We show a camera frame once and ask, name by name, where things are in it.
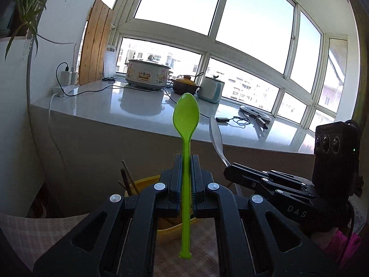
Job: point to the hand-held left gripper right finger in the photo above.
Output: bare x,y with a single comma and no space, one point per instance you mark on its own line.
196,190

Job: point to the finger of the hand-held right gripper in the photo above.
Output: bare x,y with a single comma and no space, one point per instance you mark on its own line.
276,176
250,182

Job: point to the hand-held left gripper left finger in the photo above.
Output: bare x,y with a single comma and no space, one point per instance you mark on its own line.
176,190

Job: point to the yellow plastic container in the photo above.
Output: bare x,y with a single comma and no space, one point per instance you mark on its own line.
144,182

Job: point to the brown wooden chopstick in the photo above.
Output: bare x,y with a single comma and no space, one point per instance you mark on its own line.
127,176
123,187
133,182

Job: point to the metal spoon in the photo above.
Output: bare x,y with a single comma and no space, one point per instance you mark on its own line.
215,135

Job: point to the green plastic spoon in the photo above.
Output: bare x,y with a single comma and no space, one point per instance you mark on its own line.
186,115

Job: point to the person's right forearm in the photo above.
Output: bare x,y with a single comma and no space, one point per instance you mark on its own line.
343,245

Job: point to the white patterned cloth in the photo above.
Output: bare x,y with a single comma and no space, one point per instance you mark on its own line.
359,216

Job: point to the black power adapter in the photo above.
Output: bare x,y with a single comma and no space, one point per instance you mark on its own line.
222,119

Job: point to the brown clay pot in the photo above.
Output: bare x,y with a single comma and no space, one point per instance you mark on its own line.
184,83

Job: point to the floral white slow cooker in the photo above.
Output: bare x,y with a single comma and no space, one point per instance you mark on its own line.
147,75

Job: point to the white plastic cutting board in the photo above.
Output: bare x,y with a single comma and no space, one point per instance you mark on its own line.
109,63

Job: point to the white power strip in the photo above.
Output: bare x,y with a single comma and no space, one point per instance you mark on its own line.
59,92

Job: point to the white plug charger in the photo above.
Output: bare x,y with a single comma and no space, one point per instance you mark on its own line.
74,76
65,78

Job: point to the wooden plank board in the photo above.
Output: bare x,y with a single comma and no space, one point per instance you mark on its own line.
95,49

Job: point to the white cabinet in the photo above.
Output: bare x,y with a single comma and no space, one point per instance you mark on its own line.
14,121

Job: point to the potted spider plant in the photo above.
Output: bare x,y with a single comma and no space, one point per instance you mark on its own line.
26,8

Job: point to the white window frame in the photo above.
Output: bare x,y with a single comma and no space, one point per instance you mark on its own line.
213,46

